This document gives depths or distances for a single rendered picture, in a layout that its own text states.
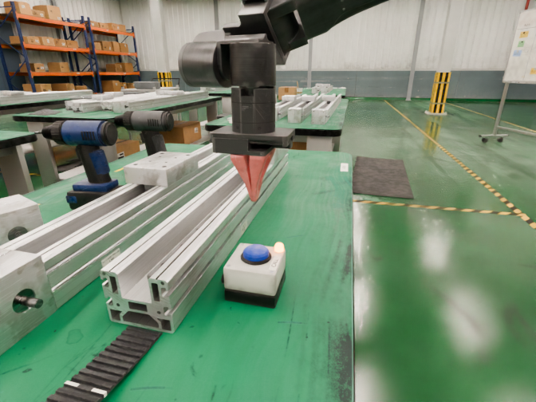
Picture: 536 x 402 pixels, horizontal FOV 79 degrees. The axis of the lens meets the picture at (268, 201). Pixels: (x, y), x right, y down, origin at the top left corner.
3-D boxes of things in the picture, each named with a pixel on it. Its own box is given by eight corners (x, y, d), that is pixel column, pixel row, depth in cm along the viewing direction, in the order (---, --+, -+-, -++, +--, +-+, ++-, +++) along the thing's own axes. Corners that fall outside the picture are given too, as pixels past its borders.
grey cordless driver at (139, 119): (173, 185, 101) (164, 112, 93) (112, 183, 102) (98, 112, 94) (181, 178, 108) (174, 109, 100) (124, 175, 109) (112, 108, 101)
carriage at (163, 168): (169, 198, 74) (165, 169, 72) (127, 194, 77) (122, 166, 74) (199, 177, 89) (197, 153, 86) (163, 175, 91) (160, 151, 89)
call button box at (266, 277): (274, 309, 48) (275, 273, 46) (214, 299, 50) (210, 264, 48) (285, 278, 55) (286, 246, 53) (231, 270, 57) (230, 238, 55)
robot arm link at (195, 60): (276, -28, 38) (297, 33, 45) (199, -16, 43) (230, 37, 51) (240, 53, 35) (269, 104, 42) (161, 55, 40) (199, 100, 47)
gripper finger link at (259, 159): (231, 189, 51) (229, 129, 48) (275, 193, 49) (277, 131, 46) (214, 205, 45) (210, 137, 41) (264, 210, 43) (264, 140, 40)
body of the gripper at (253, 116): (226, 138, 48) (224, 84, 45) (295, 141, 46) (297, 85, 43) (209, 147, 42) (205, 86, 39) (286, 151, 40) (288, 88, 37)
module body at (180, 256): (174, 333, 43) (167, 281, 40) (110, 321, 46) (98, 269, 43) (287, 171, 116) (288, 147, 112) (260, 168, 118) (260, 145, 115)
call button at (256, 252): (265, 269, 48) (265, 257, 47) (239, 265, 49) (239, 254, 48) (271, 255, 52) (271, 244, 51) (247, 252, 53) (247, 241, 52)
